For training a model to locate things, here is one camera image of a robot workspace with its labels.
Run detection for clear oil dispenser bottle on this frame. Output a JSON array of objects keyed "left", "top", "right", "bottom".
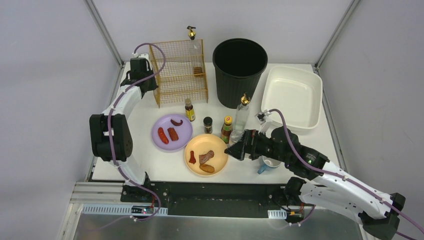
[{"left": 233, "top": 93, "right": 251, "bottom": 132}]

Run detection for gold wire basket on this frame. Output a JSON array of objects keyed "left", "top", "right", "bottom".
[{"left": 149, "top": 39, "right": 209, "bottom": 107}]

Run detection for brown oil dispenser bottle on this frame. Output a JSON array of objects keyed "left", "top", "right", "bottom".
[{"left": 187, "top": 25, "right": 204, "bottom": 78}]

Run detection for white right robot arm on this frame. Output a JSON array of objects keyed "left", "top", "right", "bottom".
[{"left": 224, "top": 127, "right": 406, "bottom": 240}]

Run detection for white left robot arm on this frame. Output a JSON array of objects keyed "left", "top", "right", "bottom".
[{"left": 89, "top": 53, "right": 156, "bottom": 187}]

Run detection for blue mug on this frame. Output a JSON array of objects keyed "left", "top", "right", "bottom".
[{"left": 257, "top": 156, "right": 282, "bottom": 175}]

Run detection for orange fried patty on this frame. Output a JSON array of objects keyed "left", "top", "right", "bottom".
[{"left": 199, "top": 164, "right": 215, "bottom": 174}]

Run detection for brown meat slice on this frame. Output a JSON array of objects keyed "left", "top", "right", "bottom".
[{"left": 198, "top": 150, "right": 215, "bottom": 165}]

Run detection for orange plate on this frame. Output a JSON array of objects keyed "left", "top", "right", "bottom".
[{"left": 184, "top": 134, "right": 229, "bottom": 177}]

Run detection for small black spice jar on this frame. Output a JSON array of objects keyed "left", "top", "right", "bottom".
[{"left": 203, "top": 116, "right": 213, "bottom": 134}]

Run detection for red chicken drumstick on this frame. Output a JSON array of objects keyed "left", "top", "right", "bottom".
[{"left": 188, "top": 150, "right": 197, "bottom": 164}]

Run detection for purple plate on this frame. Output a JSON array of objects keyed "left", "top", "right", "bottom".
[{"left": 150, "top": 114, "right": 193, "bottom": 152}]

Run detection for small yellow label bottle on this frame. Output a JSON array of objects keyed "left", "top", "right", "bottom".
[{"left": 184, "top": 98, "right": 196, "bottom": 122}]

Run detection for dark octopus tentacle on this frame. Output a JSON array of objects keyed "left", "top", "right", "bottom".
[{"left": 170, "top": 119, "right": 184, "bottom": 127}]

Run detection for white square tub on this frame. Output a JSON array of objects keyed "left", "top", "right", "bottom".
[{"left": 260, "top": 65, "right": 323, "bottom": 132}]

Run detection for brown sausage piece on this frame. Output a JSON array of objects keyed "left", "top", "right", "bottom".
[{"left": 167, "top": 127, "right": 179, "bottom": 142}]

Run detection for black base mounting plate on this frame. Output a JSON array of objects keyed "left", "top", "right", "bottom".
[{"left": 120, "top": 179, "right": 302, "bottom": 218}]

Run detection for red sausage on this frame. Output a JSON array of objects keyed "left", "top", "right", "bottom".
[{"left": 157, "top": 127, "right": 169, "bottom": 145}]

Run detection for black ribbed trash bin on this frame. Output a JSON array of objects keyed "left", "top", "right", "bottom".
[{"left": 212, "top": 38, "right": 268, "bottom": 109}]

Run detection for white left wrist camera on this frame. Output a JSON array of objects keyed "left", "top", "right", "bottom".
[{"left": 132, "top": 52, "right": 150, "bottom": 61}]

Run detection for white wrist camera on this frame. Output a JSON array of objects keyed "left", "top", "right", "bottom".
[
  {"left": 255, "top": 111, "right": 273, "bottom": 135},
  {"left": 132, "top": 52, "right": 150, "bottom": 61}
]

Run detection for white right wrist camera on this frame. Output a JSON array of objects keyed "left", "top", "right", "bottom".
[{"left": 255, "top": 111, "right": 273, "bottom": 135}]

